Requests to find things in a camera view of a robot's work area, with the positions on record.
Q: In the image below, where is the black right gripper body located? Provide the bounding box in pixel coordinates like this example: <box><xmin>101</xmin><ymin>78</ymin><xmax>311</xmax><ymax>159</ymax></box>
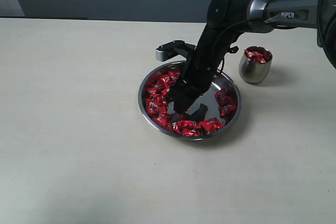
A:
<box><xmin>178</xmin><ymin>26</ymin><xmax>239</xmax><ymax>93</ymax></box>

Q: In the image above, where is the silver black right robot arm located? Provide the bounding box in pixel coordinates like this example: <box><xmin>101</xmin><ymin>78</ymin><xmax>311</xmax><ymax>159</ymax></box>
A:
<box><xmin>170</xmin><ymin>0</ymin><xmax>335</xmax><ymax>114</ymax></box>

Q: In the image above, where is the round steel plate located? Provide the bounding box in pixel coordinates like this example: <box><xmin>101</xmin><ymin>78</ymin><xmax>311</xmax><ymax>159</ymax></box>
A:
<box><xmin>138</xmin><ymin>60</ymin><xmax>242</xmax><ymax>141</ymax></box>

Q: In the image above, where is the steel cup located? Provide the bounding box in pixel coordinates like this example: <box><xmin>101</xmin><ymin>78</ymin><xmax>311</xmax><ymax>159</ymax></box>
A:
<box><xmin>239</xmin><ymin>46</ymin><xmax>273</xmax><ymax>84</ymax></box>

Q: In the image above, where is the red candy in cup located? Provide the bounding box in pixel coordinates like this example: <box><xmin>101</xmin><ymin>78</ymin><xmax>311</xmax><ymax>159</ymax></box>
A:
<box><xmin>245</xmin><ymin>50</ymin><xmax>272</xmax><ymax>63</ymax></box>

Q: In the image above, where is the red wrapped candy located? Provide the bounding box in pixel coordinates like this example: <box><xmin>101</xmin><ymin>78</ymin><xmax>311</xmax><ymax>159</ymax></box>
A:
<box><xmin>214</xmin><ymin>89</ymin><xmax>232</xmax><ymax>106</ymax></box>
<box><xmin>198</xmin><ymin>118</ymin><xmax>224</xmax><ymax>135</ymax></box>
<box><xmin>172</xmin><ymin>120</ymin><xmax>201</xmax><ymax>137</ymax></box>
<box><xmin>158</xmin><ymin>74</ymin><xmax>174</xmax><ymax>89</ymax></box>
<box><xmin>152</xmin><ymin>114</ymin><xmax>172</xmax><ymax>131</ymax></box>
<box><xmin>218</xmin><ymin>101</ymin><xmax>237</xmax><ymax>118</ymax></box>
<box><xmin>168</xmin><ymin>70</ymin><xmax>181</xmax><ymax>81</ymax></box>

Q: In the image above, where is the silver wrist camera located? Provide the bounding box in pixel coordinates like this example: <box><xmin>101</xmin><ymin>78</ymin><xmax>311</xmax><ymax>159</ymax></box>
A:
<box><xmin>155</xmin><ymin>40</ymin><xmax>196</xmax><ymax>62</ymax></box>

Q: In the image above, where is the black cable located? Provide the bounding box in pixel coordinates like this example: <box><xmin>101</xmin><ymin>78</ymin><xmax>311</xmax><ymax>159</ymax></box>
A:
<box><xmin>212</xmin><ymin>18</ymin><xmax>268</xmax><ymax>74</ymax></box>

